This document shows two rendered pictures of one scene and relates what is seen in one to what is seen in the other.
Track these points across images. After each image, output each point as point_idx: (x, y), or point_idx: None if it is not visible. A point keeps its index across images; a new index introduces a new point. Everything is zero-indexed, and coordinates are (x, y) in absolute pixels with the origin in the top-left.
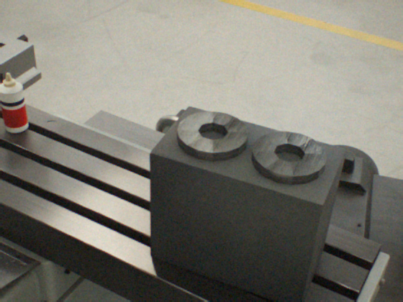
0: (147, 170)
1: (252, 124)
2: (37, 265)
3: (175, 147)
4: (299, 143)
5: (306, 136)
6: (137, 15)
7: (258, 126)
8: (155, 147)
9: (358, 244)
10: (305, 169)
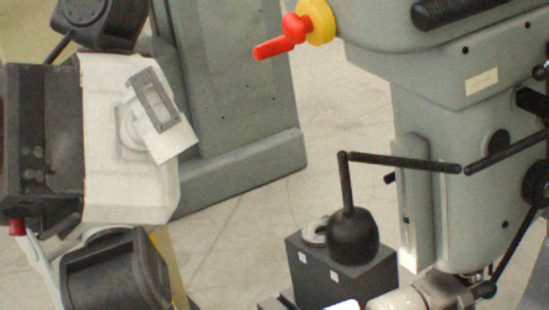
0: None
1: (323, 260)
2: None
3: (380, 250)
4: (312, 234)
5: (304, 237)
6: None
7: (322, 257)
8: (391, 252)
9: (271, 304)
10: (323, 221)
